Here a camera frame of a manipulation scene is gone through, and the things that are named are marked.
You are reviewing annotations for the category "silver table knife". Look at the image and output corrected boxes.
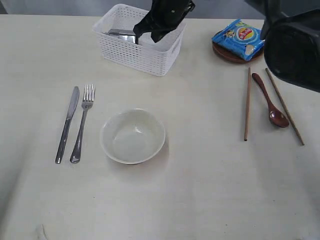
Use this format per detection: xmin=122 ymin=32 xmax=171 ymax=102
xmin=55 ymin=86 xmax=80 ymax=164

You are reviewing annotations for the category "grey ceramic bowl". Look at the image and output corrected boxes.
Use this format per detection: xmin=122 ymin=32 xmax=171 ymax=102
xmin=99 ymin=108 xmax=166 ymax=165

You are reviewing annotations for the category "brown wooden spoon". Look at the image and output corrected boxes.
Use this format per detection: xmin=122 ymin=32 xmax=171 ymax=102
xmin=251 ymin=72 xmax=290 ymax=128

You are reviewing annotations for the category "white perforated plastic basket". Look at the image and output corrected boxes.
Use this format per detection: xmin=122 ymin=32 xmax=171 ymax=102
xmin=92 ymin=4 xmax=186 ymax=77

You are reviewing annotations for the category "brown round plate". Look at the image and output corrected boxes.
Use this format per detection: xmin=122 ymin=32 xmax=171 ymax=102
xmin=212 ymin=42 xmax=263 ymax=63

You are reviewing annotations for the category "silver metal cup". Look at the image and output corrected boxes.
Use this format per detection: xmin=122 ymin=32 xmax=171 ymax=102
xmin=103 ymin=28 xmax=139 ymax=44

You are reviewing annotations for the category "blue chips bag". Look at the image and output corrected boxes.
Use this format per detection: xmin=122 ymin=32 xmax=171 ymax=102
xmin=211 ymin=18 xmax=265 ymax=62

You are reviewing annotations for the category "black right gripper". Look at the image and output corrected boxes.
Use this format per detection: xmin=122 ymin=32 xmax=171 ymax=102
xmin=133 ymin=0 xmax=196 ymax=43

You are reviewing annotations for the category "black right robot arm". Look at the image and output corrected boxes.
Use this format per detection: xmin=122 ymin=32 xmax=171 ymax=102
xmin=133 ymin=0 xmax=320 ymax=92

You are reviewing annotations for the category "silver metal fork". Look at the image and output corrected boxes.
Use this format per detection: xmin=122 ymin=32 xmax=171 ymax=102
xmin=70 ymin=84 xmax=96 ymax=164

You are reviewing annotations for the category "brown wooden chopstick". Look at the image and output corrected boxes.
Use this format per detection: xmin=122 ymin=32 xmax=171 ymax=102
xmin=244 ymin=67 xmax=251 ymax=142
xmin=265 ymin=67 xmax=305 ymax=146

